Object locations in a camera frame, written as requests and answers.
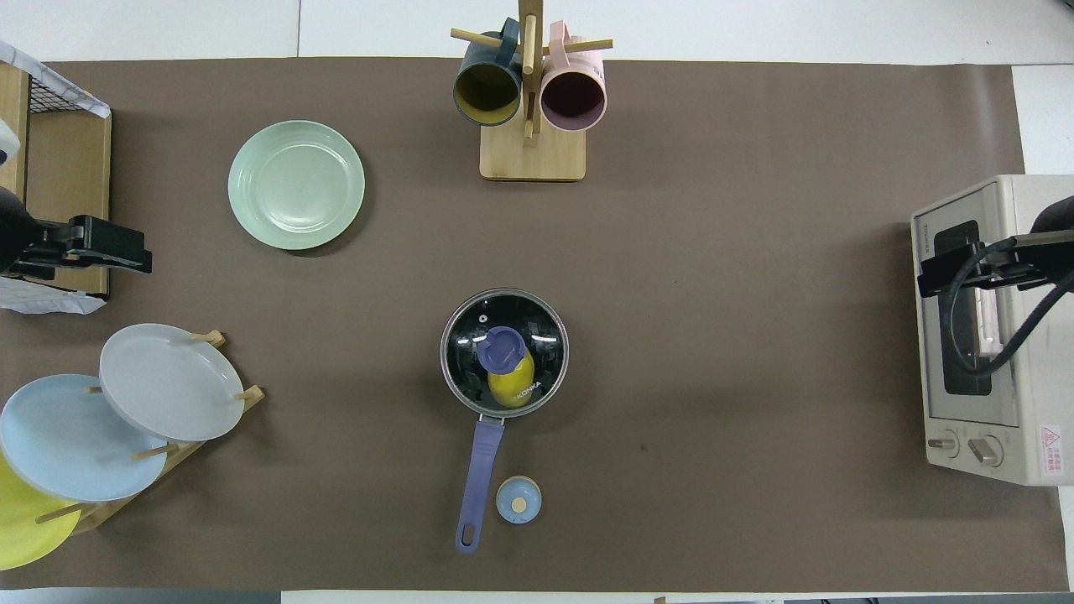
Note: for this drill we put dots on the yellow plate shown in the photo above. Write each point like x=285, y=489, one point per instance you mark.
x=25, y=528

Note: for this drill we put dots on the yellow potato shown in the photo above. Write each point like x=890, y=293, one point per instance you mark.
x=508, y=392

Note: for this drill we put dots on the green plate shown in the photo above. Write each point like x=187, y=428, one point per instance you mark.
x=296, y=185

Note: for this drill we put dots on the pink mug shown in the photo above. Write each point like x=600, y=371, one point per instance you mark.
x=573, y=99

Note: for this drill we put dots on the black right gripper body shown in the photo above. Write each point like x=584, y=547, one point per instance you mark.
x=1032, y=267

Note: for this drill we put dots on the grey plate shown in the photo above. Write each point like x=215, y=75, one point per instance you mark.
x=168, y=382

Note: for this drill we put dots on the glass lid blue knob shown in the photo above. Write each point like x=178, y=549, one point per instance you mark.
x=503, y=350

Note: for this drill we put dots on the beige toaster oven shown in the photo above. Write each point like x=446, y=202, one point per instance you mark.
x=1040, y=394

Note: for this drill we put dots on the light blue plate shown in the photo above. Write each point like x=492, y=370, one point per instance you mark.
x=67, y=445

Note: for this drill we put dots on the brown table mat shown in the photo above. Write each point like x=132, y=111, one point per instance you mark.
x=713, y=335

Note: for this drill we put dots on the dark blue mug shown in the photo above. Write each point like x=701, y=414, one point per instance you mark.
x=487, y=92

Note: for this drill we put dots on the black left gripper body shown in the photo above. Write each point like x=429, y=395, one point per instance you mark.
x=50, y=252

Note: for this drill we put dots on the wooden plate rack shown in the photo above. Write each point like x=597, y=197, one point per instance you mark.
x=92, y=516

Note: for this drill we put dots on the wooden mug tree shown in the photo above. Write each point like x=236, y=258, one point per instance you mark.
x=533, y=159

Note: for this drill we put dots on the dark blue saucepan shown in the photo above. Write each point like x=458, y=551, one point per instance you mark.
x=482, y=470

